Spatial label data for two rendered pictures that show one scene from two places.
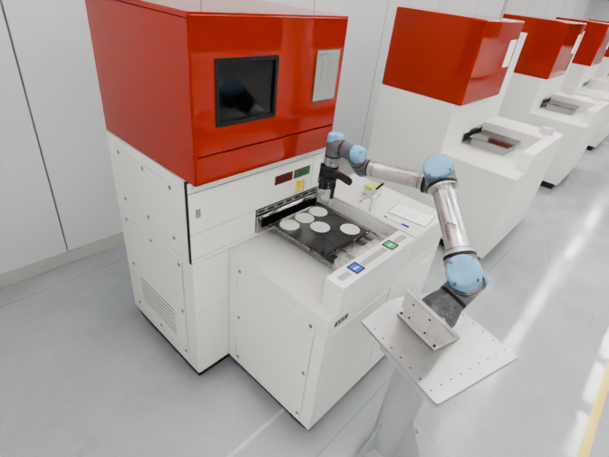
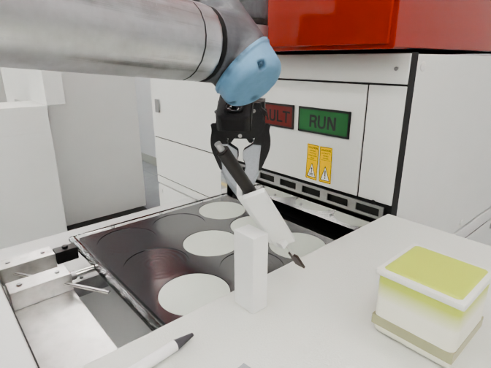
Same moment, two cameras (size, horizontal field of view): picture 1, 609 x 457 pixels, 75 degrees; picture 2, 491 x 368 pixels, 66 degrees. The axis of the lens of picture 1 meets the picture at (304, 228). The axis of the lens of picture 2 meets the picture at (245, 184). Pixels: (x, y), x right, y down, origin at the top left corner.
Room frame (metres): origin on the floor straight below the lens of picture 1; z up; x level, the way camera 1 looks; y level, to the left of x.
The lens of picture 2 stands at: (1.84, -0.66, 1.21)
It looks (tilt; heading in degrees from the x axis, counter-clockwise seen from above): 18 degrees down; 99
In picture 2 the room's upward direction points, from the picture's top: straight up
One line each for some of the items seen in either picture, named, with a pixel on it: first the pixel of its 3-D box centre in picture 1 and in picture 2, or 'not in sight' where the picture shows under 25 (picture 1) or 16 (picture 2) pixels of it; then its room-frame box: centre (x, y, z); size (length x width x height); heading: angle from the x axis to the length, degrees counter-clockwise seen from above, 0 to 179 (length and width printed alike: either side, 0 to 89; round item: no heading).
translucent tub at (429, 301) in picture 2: (372, 190); (429, 301); (1.96, -0.34, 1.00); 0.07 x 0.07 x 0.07; 51
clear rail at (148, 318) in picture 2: (348, 243); (112, 281); (1.57, -0.22, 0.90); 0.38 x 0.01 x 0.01; 141
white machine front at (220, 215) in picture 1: (262, 199); (237, 142); (1.68, 0.22, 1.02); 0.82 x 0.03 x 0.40; 141
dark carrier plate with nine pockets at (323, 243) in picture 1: (320, 227); (211, 243); (1.68, -0.08, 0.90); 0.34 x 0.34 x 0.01; 51
